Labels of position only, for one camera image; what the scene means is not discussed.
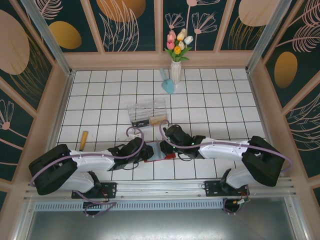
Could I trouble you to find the red leather card holder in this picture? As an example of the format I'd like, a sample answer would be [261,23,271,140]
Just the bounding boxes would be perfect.
[144,140,177,164]

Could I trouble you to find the clear acrylic card organizer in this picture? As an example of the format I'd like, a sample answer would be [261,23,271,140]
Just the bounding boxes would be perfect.
[126,97,168,129]

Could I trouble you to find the black VIP card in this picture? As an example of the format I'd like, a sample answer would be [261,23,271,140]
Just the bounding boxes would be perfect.
[131,119,152,129]

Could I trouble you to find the gold card with dark stripe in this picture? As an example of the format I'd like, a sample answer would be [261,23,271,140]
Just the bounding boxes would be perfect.
[149,115,167,126]

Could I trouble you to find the light blue plastic scoop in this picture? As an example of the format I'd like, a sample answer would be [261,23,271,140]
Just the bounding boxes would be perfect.
[159,67,175,95]

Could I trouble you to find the white ribbed vase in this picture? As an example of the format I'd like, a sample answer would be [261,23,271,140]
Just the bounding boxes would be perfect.
[170,60,182,86]

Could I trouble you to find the grey metal panel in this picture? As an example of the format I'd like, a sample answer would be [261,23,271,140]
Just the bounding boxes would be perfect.
[23,209,305,240]

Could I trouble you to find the artificial tulip bouquet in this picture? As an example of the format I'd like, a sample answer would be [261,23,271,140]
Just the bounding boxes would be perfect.
[163,28,194,63]

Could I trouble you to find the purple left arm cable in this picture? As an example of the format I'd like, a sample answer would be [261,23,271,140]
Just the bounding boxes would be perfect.
[29,125,146,218]

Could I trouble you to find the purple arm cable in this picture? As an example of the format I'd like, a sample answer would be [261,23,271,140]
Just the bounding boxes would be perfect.
[29,125,146,218]
[158,119,293,215]

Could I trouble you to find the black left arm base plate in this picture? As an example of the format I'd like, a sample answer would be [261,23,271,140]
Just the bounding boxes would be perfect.
[71,181,118,200]

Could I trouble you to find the aluminium front rail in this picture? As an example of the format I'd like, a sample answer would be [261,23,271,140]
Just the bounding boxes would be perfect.
[23,176,298,201]

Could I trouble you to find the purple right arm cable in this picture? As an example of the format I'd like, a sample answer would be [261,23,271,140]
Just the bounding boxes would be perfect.
[158,119,293,215]

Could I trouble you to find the slotted grey cable duct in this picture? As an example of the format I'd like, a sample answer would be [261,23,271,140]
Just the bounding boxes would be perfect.
[33,201,226,211]

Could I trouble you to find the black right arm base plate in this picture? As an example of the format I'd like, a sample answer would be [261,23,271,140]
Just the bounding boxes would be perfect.
[204,179,251,199]

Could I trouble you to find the aluminium frame post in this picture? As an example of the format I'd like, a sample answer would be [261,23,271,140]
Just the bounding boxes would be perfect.
[20,0,76,77]
[245,0,286,74]

